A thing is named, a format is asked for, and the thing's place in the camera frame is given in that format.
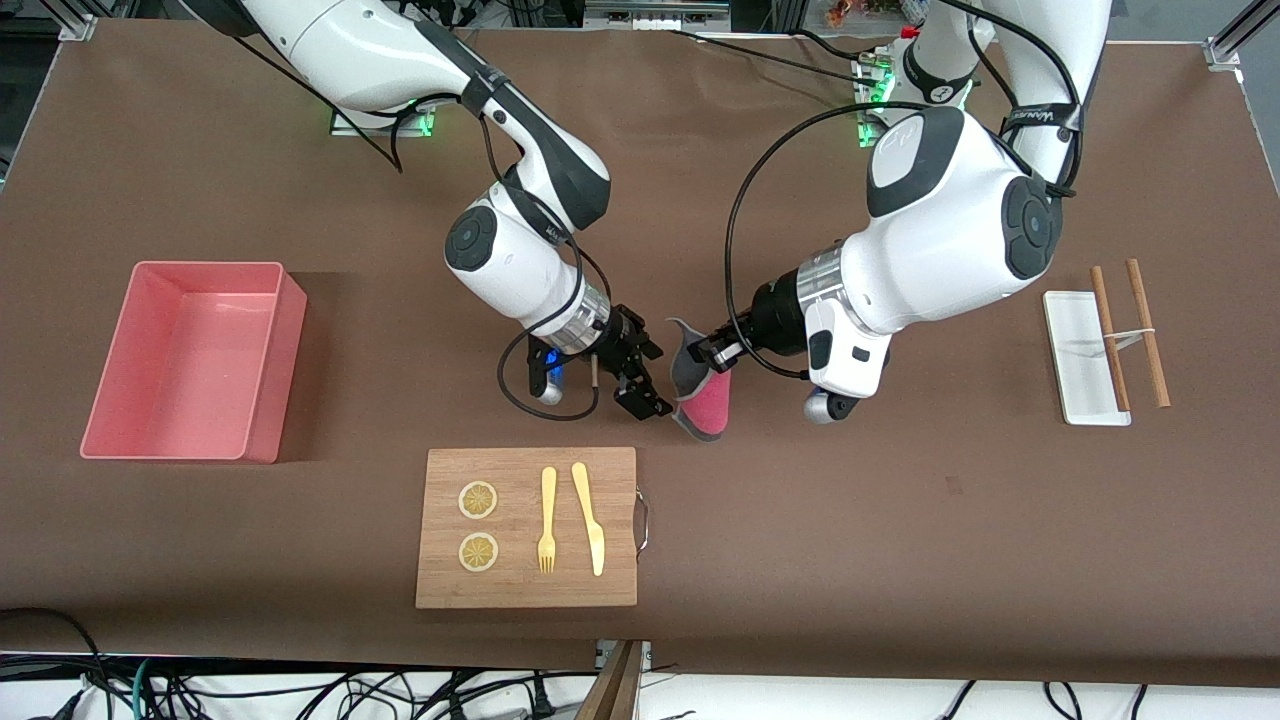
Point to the white rectangular tray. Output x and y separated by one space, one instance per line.
1080 380

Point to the yellow plastic knife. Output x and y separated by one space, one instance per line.
590 520

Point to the thin white band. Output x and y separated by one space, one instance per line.
1130 334

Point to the pink plastic bin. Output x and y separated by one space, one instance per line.
190 360

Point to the red cloth with gray back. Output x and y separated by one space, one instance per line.
705 405

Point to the wooden cutting board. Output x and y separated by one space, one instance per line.
530 585

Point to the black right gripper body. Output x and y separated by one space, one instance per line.
624 345

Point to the wooden beam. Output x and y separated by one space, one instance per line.
610 695

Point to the yellow plastic fork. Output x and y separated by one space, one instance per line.
547 520

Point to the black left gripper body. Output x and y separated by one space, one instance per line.
771 320

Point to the lemon slice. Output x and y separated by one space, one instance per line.
478 552
477 500

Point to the brown wooden stick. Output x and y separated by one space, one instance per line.
1110 340
1148 335

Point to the aluminium corner bracket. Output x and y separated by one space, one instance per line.
78 28
1222 52

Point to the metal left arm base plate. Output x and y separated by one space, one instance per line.
865 135

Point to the brown table cover sheet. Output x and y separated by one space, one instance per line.
800 550

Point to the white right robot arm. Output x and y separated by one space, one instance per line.
520 260

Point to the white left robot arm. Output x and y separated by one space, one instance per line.
950 230

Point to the aluminium frame rail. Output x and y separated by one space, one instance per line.
655 12

